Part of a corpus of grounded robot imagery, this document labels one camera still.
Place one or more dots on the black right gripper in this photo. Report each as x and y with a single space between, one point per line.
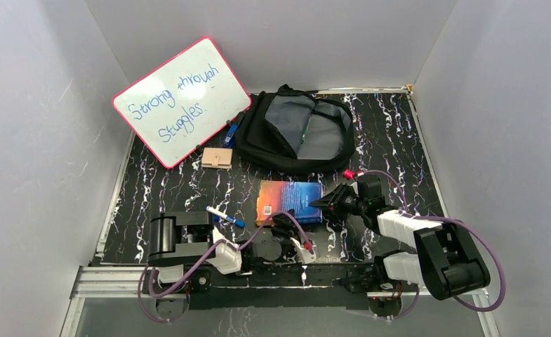
333 203

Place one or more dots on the pink framed whiteboard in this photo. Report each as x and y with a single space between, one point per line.
183 103

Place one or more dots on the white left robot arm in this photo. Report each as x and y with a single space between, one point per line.
181 242

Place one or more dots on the white blue whiteboard marker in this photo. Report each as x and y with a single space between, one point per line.
224 216

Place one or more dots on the green comic paperback book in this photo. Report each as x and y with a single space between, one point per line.
306 129

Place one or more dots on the small wooden block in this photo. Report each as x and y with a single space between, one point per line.
217 158

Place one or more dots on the blue stapler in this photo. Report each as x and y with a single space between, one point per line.
229 139

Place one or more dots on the pink capped black highlighter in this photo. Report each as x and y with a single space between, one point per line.
349 174

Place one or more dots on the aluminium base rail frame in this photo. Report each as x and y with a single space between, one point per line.
291 300

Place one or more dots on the black student backpack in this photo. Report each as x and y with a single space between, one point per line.
270 132

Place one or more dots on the blue orange paperback book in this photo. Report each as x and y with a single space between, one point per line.
293 197

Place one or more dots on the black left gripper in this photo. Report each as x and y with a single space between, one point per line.
283 232

